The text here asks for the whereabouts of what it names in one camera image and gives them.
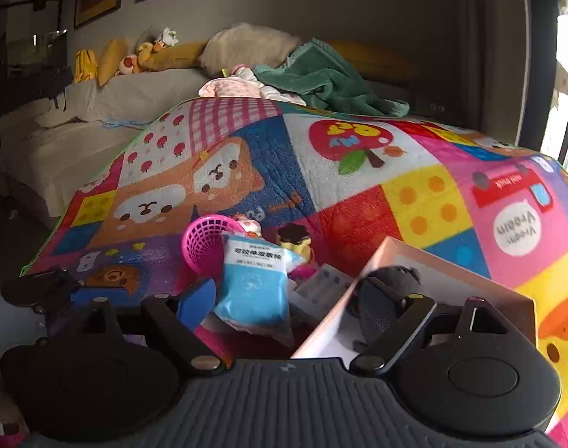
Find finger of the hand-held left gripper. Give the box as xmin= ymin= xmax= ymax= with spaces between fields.
xmin=1 ymin=266 xmax=127 ymax=314

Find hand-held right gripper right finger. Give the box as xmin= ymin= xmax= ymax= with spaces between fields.
xmin=351 ymin=277 xmax=511 ymax=376

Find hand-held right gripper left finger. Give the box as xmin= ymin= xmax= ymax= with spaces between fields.
xmin=85 ymin=279 xmax=226 ymax=376

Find blue white packet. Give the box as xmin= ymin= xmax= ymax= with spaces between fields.
xmin=214 ymin=234 xmax=305 ymax=348

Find pink cardboard box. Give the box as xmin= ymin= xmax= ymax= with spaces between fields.
xmin=291 ymin=236 xmax=537 ymax=360

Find pink pig toy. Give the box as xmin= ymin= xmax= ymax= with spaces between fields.
xmin=232 ymin=214 xmax=264 ymax=239

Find yellow pudding toy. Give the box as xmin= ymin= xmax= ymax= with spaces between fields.
xmin=275 ymin=223 xmax=316 ymax=281

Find dark plush item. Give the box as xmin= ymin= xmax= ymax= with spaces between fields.
xmin=354 ymin=265 xmax=423 ymax=342

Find pink plastic basket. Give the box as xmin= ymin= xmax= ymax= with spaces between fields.
xmin=181 ymin=214 xmax=248 ymax=277

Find white battery charger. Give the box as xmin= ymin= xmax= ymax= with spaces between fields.
xmin=288 ymin=264 xmax=359 ymax=323

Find beige sofa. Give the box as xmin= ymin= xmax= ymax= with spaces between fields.
xmin=0 ymin=68 xmax=210 ymax=227

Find colourful printed play mat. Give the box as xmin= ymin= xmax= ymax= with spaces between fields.
xmin=20 ymin=96 xmax=568 ymax=448

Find pink clothes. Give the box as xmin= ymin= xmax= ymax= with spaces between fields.
xmin=198 ymin=63 xmax=308 ymax=106

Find yellow bag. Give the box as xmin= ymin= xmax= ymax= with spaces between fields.
xmin=73 ymin=49 xmax=99 ymax=84

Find mushroom plush toy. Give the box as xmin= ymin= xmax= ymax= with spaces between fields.
xmin=118 ymin=53 xmax=141 ymax=76

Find small yellow pillow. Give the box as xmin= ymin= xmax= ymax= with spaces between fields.
xmin=96 ymin=38 xmax=127 ymax=87

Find dark cabinet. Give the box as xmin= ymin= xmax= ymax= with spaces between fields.
xmin=0 ymin=0 xmax=75 ymax=106

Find yellow duck plush toy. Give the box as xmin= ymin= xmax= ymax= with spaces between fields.
xmin=135 ymin=41 xmax=166 ymax=69

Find green blanket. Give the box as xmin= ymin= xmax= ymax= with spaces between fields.
xmin=252 ymin=37 xmax=412 ymax=118

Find cream pillow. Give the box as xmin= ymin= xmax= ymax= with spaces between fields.
xmin=200 ymin=23 xmax=304 ymax=78

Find yellow headboard cushion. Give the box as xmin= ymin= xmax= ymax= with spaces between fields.
xmin=325 ymin=40 xmax=421 ymax=85

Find grey curtain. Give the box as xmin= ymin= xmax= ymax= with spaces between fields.
xmin=452 ymin=0 xmax=528 ymax=143

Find hanging beige cloth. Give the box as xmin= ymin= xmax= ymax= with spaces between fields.
xmin=555 ymin=0 xmax=568 ymax=103

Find black window frame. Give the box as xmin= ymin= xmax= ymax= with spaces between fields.
xmin=518 ymin=0 xmax=568 ymax=166

